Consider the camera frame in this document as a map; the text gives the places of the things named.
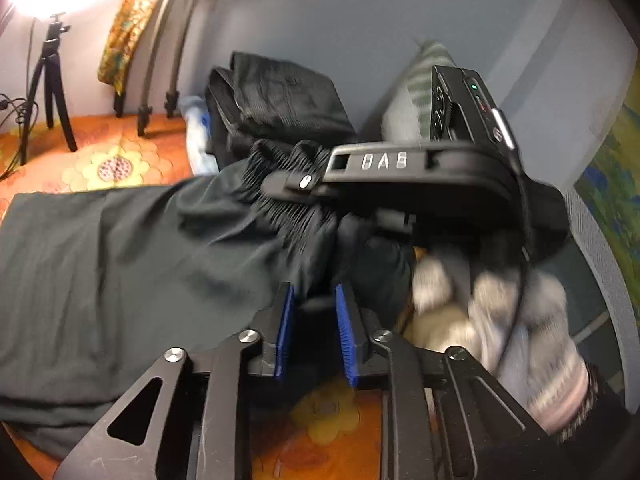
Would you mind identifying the person's right forearm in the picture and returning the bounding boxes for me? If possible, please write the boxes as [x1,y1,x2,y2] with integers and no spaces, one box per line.
[550,360,633,480]

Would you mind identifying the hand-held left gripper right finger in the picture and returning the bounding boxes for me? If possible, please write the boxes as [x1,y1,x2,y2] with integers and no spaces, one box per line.
[334,282,561,480]

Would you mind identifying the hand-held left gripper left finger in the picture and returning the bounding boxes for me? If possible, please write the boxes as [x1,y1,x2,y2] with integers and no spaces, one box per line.
[52,281,296,480]

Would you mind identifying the orange floral bed sheet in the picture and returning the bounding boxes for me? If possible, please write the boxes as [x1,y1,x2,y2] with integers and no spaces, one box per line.
[0,112,441,480]

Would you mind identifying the small black tripod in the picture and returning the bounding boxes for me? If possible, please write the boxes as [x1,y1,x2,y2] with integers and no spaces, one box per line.
[20,12,78,166]

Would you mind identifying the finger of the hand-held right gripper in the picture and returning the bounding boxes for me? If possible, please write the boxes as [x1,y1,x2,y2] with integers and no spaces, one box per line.
[260,172,336,201]

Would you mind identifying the folded black clothes stack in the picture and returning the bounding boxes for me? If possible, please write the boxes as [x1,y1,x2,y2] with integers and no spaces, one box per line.
[205,51,358,171]

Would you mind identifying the tall tripod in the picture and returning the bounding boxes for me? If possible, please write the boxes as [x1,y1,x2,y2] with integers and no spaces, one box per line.
[112,0,211,138]

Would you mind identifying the green white striped blanket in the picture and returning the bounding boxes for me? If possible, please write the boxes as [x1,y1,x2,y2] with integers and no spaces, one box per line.
[382,40,456,143]

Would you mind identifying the person's right hand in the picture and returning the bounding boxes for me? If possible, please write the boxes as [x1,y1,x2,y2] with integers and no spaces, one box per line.
[400,247,591,436]

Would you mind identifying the colourful printed cloth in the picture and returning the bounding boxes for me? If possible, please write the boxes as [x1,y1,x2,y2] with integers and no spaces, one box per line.
[575,100,640,311]

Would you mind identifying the white plastic packet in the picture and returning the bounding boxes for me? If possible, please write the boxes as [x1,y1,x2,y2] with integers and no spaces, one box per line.
[179,95,216,177]

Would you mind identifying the dark green pants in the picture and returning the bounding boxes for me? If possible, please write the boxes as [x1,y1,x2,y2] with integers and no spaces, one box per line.
[0,140,416,461]

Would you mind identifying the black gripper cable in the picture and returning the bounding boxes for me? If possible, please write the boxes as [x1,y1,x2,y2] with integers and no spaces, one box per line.
[492,145,533,376]

